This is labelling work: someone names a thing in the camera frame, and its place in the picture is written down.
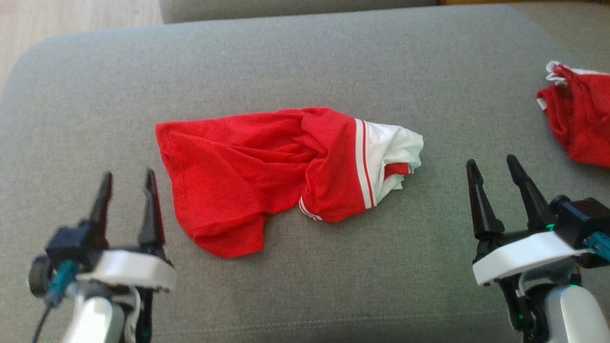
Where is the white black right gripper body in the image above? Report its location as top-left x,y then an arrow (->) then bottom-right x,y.
472,232 -> 590,332

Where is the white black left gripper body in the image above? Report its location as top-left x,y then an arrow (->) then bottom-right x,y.
76,252 -> 177,343

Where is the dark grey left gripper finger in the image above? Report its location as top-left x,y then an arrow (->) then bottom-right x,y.
88,172 -> 114,251
137,170 -> 166,255

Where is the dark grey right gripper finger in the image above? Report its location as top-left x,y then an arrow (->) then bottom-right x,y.
506,155 -> 556,233
466,160 -> 505,240

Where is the red and white shirt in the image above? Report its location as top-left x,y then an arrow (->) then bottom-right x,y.
156,107 -> 424,259

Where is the red shorts white trim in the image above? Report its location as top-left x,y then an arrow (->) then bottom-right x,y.
536,61 -> 610,168

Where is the grey sofa seat cushion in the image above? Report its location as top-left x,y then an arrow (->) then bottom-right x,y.
0,5 -> 610,343
512,2 -> 610,72

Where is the grey sofa back cushion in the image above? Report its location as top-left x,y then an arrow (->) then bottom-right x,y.
160,0 -> 439,24

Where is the black left cable teal plug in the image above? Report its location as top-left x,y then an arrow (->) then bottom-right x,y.
31,260 -> 78,343

